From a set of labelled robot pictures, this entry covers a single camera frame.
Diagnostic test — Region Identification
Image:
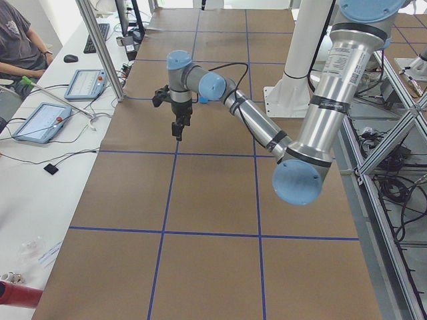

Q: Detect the black keyboard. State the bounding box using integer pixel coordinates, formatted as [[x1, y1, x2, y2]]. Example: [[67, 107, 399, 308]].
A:
[[83, 23, 111, 55]]

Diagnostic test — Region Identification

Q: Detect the aluminium frame post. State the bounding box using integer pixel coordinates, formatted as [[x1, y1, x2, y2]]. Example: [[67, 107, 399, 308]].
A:
[[75, 0, 124, 103]]

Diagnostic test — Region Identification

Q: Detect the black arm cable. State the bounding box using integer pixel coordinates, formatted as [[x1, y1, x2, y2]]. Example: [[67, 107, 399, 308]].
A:
[[206, 62, 268, 147]]

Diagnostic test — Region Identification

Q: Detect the far blue teach pendant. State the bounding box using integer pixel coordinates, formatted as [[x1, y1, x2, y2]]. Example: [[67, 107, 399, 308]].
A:
[[64, 69, 107, 101]]

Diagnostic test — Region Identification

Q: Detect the green handled metal rod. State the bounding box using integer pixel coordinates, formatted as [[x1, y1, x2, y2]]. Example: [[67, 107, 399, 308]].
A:
[[20, 76, 95, 120]]

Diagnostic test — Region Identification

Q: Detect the near blue teach pendant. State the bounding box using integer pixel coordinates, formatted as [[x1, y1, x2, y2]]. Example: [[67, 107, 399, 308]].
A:
[[12, 103, 72, 144]]

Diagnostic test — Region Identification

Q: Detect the blue block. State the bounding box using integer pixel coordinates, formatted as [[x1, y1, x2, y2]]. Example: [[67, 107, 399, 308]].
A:
[[199, 96, 209, 104]]

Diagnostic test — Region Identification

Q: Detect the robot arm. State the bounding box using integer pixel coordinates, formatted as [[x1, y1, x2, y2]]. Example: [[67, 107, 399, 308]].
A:
[[165, 1, 405, 205]]

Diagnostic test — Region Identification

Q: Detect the small black square pad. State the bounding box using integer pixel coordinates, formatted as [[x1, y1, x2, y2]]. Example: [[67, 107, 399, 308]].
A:
[[43, 163, 59, 175]]

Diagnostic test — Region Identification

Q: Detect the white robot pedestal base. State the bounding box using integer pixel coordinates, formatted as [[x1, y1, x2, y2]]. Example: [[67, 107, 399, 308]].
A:
[[264, 1, 335, 118]]

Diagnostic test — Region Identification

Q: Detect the brown paper table cover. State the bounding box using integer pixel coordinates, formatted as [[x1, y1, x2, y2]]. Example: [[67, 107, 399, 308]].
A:
[[34, 9, 382, 319]]

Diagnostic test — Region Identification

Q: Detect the black computer mouse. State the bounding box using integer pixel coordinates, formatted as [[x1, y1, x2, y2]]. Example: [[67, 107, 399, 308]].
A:
[[63, 54, 79, 63]]

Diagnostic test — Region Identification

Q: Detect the aluminium frame truss right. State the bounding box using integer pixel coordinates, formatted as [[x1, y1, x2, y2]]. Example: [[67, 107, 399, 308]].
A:
[[340, 45, 426, 319]]

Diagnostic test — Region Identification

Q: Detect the blue teach pendant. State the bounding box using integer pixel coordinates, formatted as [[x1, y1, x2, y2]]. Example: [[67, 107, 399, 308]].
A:
[[12, 103, 72, 144], [64, 69, 107, 101]]

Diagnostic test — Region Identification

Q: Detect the black cable bundle right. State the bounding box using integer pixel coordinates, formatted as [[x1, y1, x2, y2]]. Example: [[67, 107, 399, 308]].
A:
[[370, 143, 427, 244]]

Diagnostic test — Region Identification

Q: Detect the seated person grey shirt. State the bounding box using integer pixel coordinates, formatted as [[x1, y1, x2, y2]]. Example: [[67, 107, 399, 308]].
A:
[[1, 1, 54, 99]]

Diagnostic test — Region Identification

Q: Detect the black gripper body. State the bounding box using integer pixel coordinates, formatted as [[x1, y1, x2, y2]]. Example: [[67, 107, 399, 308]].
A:
[[171, 101, 193, 126]]

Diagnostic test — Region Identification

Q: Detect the red cylinder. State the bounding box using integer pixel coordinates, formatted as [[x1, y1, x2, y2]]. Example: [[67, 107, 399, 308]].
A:
[[1, 281, 43, 309]]

